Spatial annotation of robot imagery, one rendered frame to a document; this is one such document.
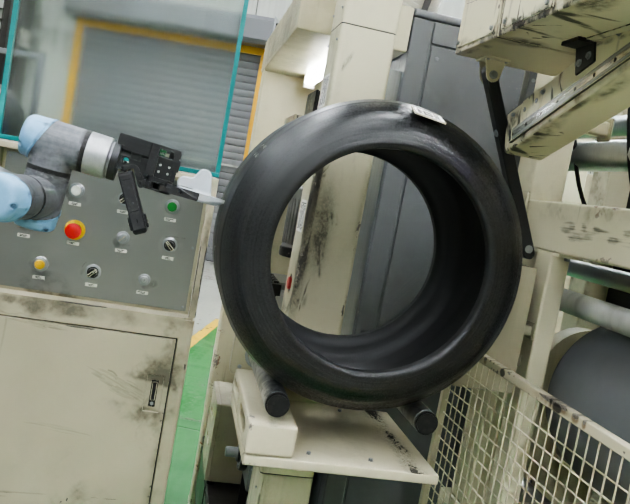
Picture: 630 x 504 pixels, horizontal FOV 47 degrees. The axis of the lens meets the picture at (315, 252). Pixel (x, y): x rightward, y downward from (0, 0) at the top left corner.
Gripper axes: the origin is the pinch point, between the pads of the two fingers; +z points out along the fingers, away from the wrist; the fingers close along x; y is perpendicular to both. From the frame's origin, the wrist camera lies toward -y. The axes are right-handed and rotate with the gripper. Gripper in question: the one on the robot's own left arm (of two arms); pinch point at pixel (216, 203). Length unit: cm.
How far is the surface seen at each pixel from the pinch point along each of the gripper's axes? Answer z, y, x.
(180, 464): 27, -120, 174
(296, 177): 10.9, 8.7, -12.2
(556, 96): 56, 39, -2
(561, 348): 103, -12, 44
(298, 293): 24.7, -14.9, 25.1
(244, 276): 7.5, -10.1, -11.7
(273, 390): 18.6, -28.5, -9.9
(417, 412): 46, -26, -10
